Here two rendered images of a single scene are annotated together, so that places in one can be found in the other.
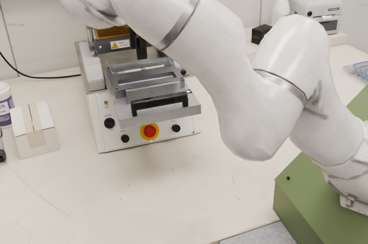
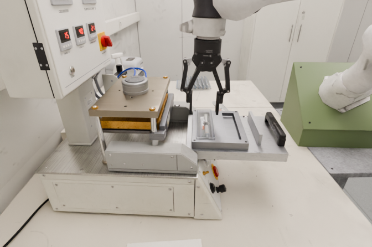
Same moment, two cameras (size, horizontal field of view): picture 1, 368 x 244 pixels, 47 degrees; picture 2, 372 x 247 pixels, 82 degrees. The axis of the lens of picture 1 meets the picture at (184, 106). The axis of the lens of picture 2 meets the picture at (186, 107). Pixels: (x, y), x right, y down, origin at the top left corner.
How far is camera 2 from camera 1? 1.26 m
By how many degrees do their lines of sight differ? 62
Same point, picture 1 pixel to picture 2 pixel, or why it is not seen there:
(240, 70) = not seen: outside the picture
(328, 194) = (332, 113)
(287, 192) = (316, 128)
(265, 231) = (316, 154)
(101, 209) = (306, 232)
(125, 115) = (281, 149)
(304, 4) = (131, 63)
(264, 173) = not seen: hidden behind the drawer
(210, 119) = not seen: hidden behind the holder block
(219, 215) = (306, 166)
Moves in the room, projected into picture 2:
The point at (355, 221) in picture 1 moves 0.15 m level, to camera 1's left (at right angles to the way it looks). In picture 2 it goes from (351, 113) to (363, 130)
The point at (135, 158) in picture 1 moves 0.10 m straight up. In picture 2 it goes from (235, 194) to (238, 172)
